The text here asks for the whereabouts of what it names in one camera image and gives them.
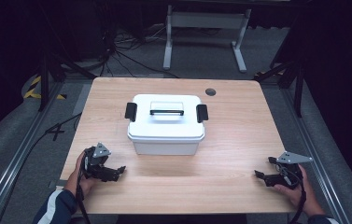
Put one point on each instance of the person's left hand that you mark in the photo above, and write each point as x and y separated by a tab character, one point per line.
81	177

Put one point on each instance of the black box latch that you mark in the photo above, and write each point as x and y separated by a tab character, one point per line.
202	113
130	111

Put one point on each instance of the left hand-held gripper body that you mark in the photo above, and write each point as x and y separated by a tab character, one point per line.
97	161

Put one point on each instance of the white metal desk frame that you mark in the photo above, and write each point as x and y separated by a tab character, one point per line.
206	20

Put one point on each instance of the white storage box lid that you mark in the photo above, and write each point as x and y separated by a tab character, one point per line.
166	126

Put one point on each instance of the white plastic storage box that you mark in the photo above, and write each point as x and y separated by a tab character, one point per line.
166	146

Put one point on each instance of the person's right hand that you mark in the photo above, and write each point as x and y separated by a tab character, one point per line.
304	196

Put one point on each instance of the aluminium floor rail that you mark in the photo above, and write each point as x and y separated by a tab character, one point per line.
11	168
316	161

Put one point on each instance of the black metal stand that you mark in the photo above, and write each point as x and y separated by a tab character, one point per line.
298	84
43	81

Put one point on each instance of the yellow black floor tape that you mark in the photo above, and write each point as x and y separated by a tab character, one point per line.
32	91

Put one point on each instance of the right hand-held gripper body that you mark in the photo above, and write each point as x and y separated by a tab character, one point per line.
288	174

